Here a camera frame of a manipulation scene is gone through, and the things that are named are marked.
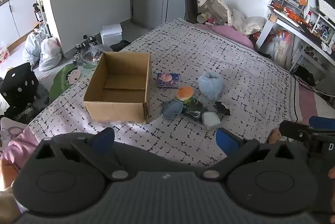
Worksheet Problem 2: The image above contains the grey-blue fluffy plush toy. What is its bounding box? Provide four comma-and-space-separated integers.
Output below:
197, 72, 224, 100

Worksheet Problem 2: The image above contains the black-and-white printed blanket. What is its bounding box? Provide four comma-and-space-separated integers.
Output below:
27, 18, 299, 178

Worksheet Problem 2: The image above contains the small black crinkled wrapper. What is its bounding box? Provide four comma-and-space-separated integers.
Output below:
214, 101, 231, 117

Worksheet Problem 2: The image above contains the black floor cable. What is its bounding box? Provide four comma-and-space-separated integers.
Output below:
291, 72, 335, 103

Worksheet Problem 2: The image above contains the white keyboard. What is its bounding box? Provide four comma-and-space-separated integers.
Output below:
317, 0, 335, 21

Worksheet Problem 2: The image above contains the clear plastic bottle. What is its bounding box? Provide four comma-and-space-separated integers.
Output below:
197, 0, 215, 16

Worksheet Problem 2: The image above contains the black plastic packet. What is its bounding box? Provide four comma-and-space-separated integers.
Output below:
182, 102, 210, 124

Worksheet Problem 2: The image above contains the white plastic bag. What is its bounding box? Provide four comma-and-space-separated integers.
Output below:
39, 37, 63, 72
23, 28, 48, 65

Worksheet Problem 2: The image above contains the green cartoon cushion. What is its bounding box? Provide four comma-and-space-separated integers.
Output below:
49, 64, 95, 103

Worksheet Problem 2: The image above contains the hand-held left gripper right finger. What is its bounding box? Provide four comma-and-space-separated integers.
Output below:
203, 128, 299, 180

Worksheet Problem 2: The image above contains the black polka dot bag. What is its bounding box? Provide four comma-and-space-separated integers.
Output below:
0, 62, 40, 111

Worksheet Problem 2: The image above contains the blue denim pouch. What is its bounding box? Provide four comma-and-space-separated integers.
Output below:
161, 100, 185, 119

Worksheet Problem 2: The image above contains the brown cardboard box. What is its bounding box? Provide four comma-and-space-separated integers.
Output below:
84, 52, 152, 124

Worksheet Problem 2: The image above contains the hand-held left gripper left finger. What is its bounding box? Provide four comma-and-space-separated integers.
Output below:
33, 128, 132, 180

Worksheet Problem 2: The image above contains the white crumpled cloth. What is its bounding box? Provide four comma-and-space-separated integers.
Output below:
232, 8, 266, 36

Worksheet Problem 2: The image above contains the white storage box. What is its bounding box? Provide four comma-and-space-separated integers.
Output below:
101, 24, 123, 46

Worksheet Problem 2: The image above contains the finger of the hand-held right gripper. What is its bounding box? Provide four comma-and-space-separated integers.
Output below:
279, 116, 335, 141

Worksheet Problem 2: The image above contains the orange bun squishy toy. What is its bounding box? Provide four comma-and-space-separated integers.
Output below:
176, 86, 195, 103

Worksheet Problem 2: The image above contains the black tripod gear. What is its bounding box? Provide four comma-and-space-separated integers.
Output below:
73, 35, 99, 62

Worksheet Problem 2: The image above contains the pink pillow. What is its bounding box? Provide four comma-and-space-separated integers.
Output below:
195, 23, 255, 49

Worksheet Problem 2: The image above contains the pale grey squishy block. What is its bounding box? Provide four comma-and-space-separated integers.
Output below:
202, 112, 222, 130

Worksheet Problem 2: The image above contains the blue tissue packet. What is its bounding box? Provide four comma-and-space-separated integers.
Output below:
157, 73, 181, 89

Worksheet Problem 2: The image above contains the white kitchen cabinet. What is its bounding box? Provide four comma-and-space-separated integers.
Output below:
0, 0, 40, 44

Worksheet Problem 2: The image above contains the white desk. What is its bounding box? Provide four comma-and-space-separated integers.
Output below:
255, 4, 335, 75

